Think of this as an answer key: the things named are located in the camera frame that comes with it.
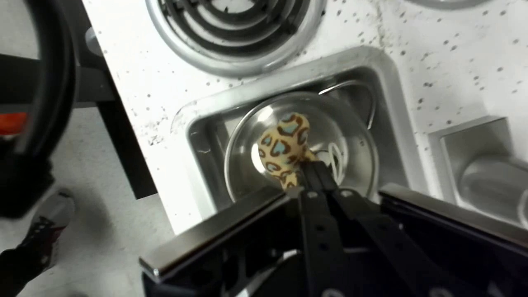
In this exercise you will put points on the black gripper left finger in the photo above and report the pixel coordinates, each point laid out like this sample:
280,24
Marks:
319,241

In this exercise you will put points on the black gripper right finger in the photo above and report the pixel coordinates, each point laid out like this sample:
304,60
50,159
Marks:
385,248

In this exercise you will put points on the leopard print toy object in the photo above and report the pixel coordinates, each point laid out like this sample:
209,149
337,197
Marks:
281,144

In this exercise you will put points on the silver toy sink basin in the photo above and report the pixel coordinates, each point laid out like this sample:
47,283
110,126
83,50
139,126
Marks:
402,142

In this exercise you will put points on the stainless steel pot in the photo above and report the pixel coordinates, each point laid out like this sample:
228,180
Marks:
245,159

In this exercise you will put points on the black toy stove burner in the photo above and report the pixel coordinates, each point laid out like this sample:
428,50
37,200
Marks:
446,2
237,34

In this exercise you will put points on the silver toy faucet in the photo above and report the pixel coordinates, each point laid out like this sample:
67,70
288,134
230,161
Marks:
484,184

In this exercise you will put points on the wooden toy kitchen unit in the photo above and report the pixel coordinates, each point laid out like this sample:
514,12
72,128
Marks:
166,88

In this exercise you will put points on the orange black bar clamp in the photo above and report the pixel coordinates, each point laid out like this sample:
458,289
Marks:
14,124

